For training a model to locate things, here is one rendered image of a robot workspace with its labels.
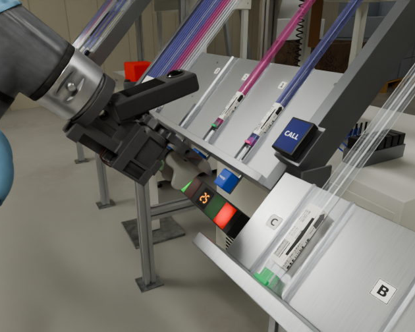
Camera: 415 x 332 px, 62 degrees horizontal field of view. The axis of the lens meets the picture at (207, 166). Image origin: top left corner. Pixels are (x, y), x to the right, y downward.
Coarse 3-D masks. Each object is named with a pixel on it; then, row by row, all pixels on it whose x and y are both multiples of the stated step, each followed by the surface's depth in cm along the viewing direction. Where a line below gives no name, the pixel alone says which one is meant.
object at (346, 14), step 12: (360, 0) 55; (348, 12) 55; (336, 24) 55; (324, 36) 56; (336, 36) 55; (324, 48) 55; (312, 60) 55; (300, 72) 55; (300, 84) 55; (288, 96) 55; (252, 144) 55
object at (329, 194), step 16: (400, 96) 31; (384, 112) 31; (400, 112) 31; (368, 128) 31; (384, 128) 31; (368, 144) 30; (352, 160) 30; (336, 176) 31; (352, 176) 30; (320, 192) 31; (336, 192) 30; (272, 272) 29; (272, 288) 29
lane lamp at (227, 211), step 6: (228, 204) 54; (222, 210) 54; (228, 210) 53; (234, 210) 53; (216, 216) 54; (222, 216) 54; (228, 216) 53; (216, 222) 54; (222, 222) 53; (222, 228) 52
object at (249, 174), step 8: (152, 112) 83; (160, 120) 78; (168, 120) 75; (176, 128) 71; (184, 136) 69; (192, 136) 65; (200, 144) 62; (208, 144) 60; (208, 152) 64; (216, 152) 58; (224, 152) 56; (224, 160) 55; (232, 160) 54; (232, 168) 59; (240, 168) 52; (248, 168) 50; (248, 176) 50; (256, 176) 48; (256, 184) 55
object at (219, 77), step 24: (216, 72) 76; (240, 72) 69; (264, 72) 64; (288, 72) 59; (312, 72) 55; (336, 72) 52; (192, 96) 78; (216, 96) 71; (264, 96) 60; (312, 96) 52; (192, 120) 73; (240, 120) 61; (288, 120) 53; (216, 144) 63; (240, 144) 58; (264, 144) 54; (264, 168) 51
